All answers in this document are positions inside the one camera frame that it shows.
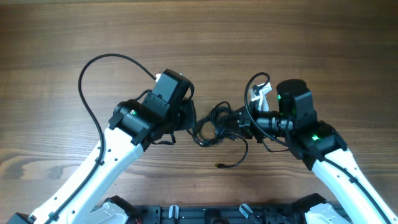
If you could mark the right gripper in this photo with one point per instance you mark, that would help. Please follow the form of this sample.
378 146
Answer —
245 120

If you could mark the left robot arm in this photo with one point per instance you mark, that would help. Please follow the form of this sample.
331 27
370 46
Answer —
133 127

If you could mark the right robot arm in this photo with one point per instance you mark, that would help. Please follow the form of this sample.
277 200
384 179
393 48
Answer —
317 144

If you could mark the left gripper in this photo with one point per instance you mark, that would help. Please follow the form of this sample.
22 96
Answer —
190 122

